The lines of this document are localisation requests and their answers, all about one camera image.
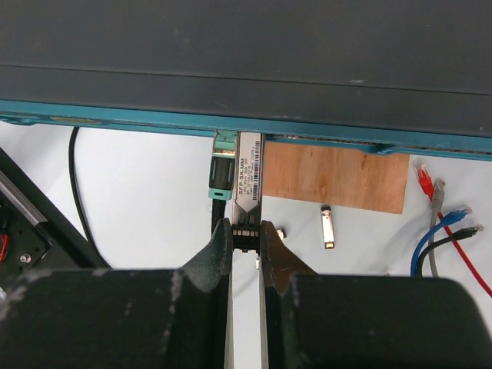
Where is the silver SFP module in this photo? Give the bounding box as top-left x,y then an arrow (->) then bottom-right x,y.
321,204 -> 335,249
276,228 -> 287,240
231,132 -> 264,252

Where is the dark network switch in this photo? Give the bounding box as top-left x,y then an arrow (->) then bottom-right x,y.
1,1 -> 491,160

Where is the black patch cable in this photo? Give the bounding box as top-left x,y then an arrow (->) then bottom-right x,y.
418,224 -> 485,278

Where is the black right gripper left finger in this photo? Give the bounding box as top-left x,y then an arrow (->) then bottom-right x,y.
1,219 -> 233,368

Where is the grey patch cable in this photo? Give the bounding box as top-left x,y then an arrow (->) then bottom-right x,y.
427,178 -> 448,278

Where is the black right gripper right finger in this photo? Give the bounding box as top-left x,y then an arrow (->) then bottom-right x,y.
259,221 -> 488,368

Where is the wooden board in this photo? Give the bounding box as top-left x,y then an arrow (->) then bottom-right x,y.
263,142 -> 410,214

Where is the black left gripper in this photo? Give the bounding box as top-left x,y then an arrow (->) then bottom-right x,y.
1,151 -> 104,273

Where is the red patch cable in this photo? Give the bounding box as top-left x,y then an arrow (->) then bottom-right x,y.
414,163 -> 492,298

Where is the black cable teal plug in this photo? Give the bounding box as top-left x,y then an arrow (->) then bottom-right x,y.
68,127 -> 237,268

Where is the blue patch cable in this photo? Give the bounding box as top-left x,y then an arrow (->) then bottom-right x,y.
409,206 -> 473,278

